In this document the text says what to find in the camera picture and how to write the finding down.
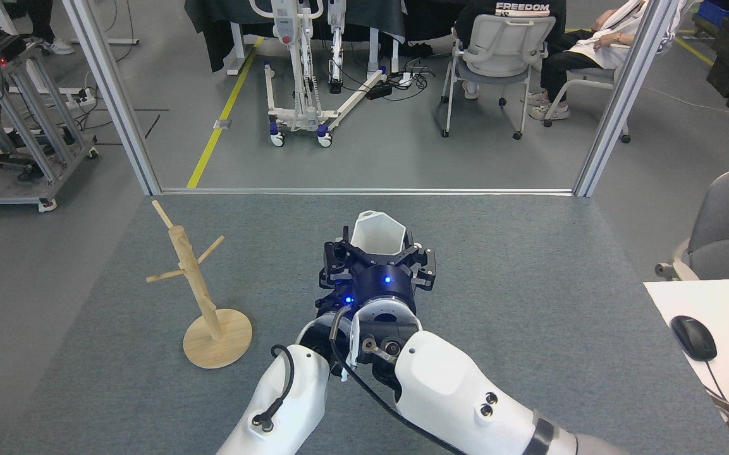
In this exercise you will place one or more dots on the person behind office chair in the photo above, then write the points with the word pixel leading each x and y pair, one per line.
pixel 522 7

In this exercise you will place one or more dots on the white wheeled stand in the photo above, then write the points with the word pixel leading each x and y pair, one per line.
pixel 288 25

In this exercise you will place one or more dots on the seated person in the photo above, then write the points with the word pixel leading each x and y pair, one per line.
pixel 566 63

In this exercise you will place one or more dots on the standing person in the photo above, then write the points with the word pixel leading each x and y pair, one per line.
pixel 57 45

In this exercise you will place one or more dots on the blue crate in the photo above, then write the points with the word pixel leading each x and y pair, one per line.
pixel 715 12

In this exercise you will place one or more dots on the black computer mouse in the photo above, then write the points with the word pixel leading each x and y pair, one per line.
pixel 693 338

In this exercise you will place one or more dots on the white mesh office chair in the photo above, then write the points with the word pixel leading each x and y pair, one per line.
pixel 503 38

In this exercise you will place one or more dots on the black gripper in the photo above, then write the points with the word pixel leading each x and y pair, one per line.
pixel 377 287
pixel 336 304

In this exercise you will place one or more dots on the white frame chair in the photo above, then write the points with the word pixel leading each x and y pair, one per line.
pixel 592 77

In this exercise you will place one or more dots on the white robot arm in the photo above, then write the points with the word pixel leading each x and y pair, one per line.
pixel 288 404
pixel 446 385

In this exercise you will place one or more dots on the silver aluminium post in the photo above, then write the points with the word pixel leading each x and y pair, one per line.
pixel 623 95
pixel 111 95

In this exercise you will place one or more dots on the white power strip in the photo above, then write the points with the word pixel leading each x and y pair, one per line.
pixel 87 96

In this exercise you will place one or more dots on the silver table edge rail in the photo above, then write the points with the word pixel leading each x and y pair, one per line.
pixel 364 191

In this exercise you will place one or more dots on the white faceted cup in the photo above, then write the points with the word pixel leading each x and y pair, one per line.
pixel 377 234

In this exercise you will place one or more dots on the wooden cup rack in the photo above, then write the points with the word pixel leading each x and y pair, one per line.
pixel 193 272

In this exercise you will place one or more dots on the black power strip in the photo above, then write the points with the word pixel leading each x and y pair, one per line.
pixel 379 92

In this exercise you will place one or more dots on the table with dark cloth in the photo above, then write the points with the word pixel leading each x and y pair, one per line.
pixel 212 25

